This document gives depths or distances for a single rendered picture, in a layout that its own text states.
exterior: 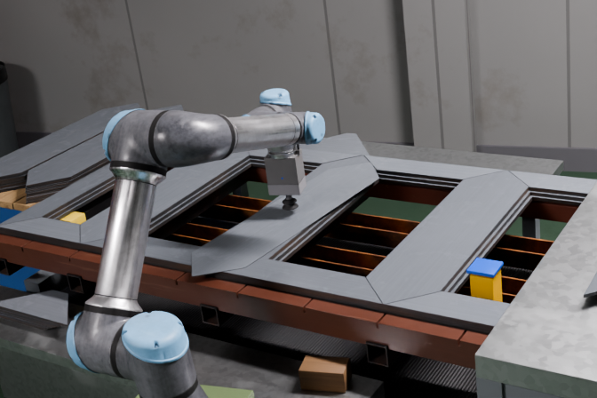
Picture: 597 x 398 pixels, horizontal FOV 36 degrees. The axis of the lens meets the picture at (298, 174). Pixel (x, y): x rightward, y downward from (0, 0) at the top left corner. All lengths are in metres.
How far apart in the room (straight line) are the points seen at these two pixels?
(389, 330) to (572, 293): 0.49
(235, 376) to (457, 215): 0.68
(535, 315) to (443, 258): 0.63
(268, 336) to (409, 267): 0.53
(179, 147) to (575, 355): 0.85
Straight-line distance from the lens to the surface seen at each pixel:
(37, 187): 2.94
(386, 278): 2.03
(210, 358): 2.15
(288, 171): 2.31
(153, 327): 1.77
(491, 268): 1.96
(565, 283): 1.58
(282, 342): 2.41
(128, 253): 1.85
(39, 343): 2.39
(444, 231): 2.22
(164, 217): 2.54
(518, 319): 1.48
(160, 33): 5.22
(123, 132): 1.87
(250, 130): 1.92
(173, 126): 1.80
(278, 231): 2.30
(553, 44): 4.48
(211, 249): 2.27
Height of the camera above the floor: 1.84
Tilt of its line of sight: 22 degrees down
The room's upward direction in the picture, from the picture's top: 8 degrees counter-clockwise
